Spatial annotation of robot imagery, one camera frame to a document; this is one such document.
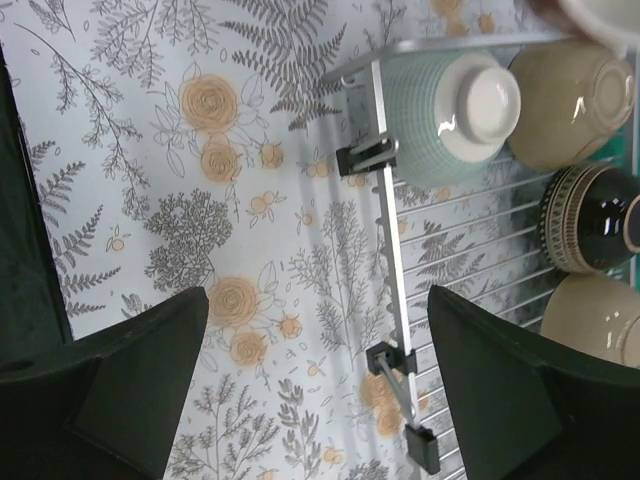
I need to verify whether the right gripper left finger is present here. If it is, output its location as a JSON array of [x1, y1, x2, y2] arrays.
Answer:
[[65, 287, 208, 478]]

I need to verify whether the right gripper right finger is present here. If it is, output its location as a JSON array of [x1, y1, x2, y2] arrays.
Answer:
[[428, 286, 639, 479]]

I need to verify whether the red floral bowl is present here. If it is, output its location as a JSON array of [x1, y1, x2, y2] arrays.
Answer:
[[526, 0, 639, 52]]

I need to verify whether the beige bowl back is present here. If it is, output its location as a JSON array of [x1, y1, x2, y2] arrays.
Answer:
[[540, 274, 640, 368]]

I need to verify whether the beige bowl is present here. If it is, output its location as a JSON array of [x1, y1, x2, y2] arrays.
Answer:
[[540, 274, 640, 368], [507, 40, 635, 172]]

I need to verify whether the dark brown patterned bowl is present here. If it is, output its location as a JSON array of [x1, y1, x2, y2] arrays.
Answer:
[[537, 161, 630, 274]]

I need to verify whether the green cloth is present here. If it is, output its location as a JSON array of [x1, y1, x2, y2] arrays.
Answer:
[[606, 51, 639, 291]]

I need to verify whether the floral patterned table mat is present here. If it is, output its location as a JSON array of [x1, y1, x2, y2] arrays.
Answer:
[[1, 1, 536, 479]]

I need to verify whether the mint green dotted bowl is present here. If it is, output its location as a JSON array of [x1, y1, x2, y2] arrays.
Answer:
[[381, 50, 521, 189]]

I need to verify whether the beige bowl left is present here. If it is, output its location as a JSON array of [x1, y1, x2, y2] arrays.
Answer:
[[507, 40, 635, 172]]

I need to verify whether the metal wire dish rack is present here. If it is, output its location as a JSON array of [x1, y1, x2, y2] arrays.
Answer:
[[322, 32, 561, 479]]

